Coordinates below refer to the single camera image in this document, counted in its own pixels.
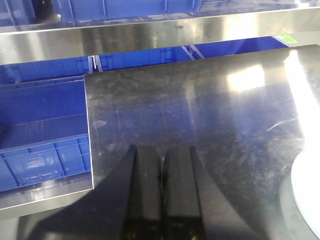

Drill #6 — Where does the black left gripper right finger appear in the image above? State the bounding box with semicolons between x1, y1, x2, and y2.
162;146;206;240

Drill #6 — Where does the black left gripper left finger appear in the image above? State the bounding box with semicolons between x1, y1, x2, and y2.
121;145;162;240

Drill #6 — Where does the light blue plate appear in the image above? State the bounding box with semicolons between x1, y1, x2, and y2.
291;149;320;238

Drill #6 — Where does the blue crate beside table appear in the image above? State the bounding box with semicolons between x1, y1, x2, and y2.
0;76;91;191

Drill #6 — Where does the blue plastic crate left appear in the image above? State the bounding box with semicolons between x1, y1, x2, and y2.
51;0;202;22

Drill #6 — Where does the stainless steel shelf rail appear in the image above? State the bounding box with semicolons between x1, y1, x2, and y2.
0;7;320;65

